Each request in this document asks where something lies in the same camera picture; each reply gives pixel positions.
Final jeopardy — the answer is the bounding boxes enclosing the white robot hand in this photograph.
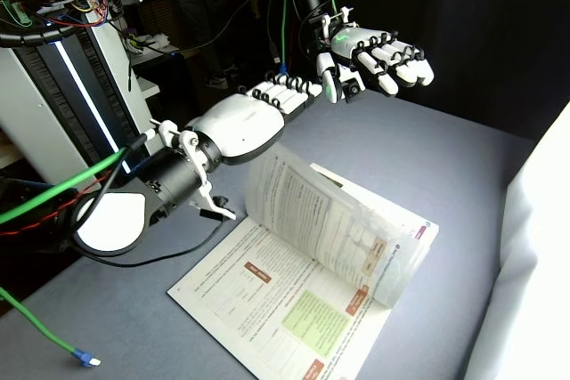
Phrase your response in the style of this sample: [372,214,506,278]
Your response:
[314,26,436,105]
[189,70,324,166]

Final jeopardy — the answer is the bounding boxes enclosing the textbook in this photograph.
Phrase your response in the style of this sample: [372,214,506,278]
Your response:
[167,143,441,380]

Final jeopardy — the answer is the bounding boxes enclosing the cluttered background desk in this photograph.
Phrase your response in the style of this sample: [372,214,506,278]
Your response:
[126,30,191,68]

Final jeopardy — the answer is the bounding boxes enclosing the black backdrop curtain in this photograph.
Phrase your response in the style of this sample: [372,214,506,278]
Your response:
[311,0,570,143]

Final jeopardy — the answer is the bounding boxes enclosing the white robot body column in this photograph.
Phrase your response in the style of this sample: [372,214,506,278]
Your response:
[0,19,179,185]

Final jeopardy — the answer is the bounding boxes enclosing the white sheet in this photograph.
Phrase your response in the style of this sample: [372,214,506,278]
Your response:
[462,101,570,380]

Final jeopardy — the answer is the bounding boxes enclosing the hanging cable plug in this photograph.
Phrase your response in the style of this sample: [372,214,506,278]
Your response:
[269,41,289,77]

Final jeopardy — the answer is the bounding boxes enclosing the black cable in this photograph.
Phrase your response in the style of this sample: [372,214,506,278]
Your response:
[70,133,226,269]

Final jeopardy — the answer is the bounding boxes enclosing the thick green cable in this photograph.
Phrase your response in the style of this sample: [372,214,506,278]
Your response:
[0,148,129,226]

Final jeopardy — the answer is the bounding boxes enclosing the green cable with blue plug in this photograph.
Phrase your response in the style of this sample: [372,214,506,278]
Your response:
[0,286,102,368]

